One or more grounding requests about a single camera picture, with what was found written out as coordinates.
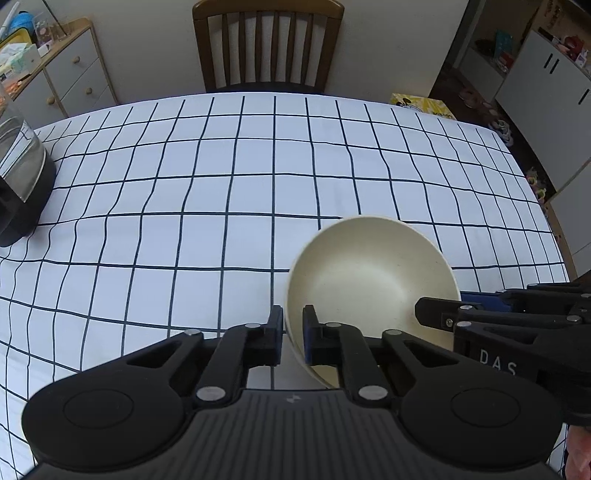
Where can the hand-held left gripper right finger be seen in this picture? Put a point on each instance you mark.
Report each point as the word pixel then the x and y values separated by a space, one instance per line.
pixel 308 344

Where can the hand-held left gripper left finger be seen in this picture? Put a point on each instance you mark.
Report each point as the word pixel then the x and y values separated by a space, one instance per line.
pixel 277 339

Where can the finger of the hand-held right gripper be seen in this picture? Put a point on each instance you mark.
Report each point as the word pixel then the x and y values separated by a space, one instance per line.
pixel 482 300
pixel 434 311

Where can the cream bowl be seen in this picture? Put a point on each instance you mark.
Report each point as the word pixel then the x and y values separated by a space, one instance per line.
pixel 369 277

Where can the person's right hand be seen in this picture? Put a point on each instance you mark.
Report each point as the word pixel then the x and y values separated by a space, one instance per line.
pixel 581 457

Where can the checked white tablecloth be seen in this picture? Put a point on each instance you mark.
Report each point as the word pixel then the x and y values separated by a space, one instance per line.
pixel 184 207

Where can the yellow cardboard box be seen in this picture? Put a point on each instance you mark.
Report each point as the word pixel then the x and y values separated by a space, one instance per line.
pixel 422 107

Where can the open white shelf unit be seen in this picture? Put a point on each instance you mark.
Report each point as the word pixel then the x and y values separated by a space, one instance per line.
pixel 494 46

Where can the wooden chair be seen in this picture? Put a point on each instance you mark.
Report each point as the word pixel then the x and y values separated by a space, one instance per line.
pixel 268 46

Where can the black and glass appliance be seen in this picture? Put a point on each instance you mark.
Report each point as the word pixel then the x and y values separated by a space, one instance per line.
pixel 23 184

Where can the grey drawer cabinet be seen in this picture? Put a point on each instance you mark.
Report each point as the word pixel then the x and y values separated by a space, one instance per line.
pixel 78 78

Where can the tissue pack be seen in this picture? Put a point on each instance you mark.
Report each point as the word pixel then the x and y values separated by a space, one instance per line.
pixel 18 60

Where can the clear plastic box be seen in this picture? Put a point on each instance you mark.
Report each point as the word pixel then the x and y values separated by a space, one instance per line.
pixel 48 32

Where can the yellow tray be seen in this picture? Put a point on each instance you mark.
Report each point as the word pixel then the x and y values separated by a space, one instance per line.
pixel 18 39

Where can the blue round container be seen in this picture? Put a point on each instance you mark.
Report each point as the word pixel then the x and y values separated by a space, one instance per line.
pixel 24 21

